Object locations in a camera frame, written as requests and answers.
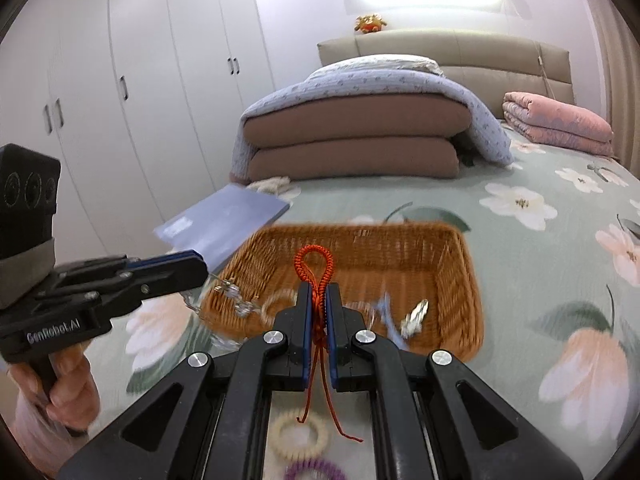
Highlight purple spiral hair tie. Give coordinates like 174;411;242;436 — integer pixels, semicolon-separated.
284;457;350;480

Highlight crystal bead bracelet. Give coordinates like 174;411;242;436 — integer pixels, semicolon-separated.
182;271;262;319

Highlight cream spiral hair tie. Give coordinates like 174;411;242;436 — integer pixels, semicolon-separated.
269;407;331;461

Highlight red cord bracelet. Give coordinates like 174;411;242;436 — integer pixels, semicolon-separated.
293;244;364;443

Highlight silver keys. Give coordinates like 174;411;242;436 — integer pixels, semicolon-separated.
400;299;430;339

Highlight person's left forearm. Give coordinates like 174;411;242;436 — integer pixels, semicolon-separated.
11;393;89;478

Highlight person's left hand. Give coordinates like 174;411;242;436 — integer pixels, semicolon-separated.
9;342;100;432

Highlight blue-grey notebook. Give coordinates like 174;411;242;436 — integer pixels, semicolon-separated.
154;184;290;273

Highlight brown wicker basket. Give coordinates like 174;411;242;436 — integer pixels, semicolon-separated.
200;222;484;362

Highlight cream knitted cloth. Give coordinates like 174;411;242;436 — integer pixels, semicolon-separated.
247;177;300;197

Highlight white wardrobe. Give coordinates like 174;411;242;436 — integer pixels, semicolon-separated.
1;0;273;262

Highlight floral green bedspread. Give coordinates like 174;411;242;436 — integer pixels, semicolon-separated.
89;131;639;479

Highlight folded brown quilt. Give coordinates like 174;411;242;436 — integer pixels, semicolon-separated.
234;94;472;182

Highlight lavender patterned blanket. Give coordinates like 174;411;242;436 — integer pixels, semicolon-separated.
229;68;514;182

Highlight folded pink blanket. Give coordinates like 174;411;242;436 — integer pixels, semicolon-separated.
502;92;614;157

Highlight orange plush toy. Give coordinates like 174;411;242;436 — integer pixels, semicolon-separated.
354;14;387;35

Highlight beige padded headboard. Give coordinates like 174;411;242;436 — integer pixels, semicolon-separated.
318;29;575;117

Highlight beige curtain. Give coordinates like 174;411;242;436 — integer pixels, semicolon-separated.
587;0;639;177

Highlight black camera module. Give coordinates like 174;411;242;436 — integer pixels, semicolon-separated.
0;143;61;309

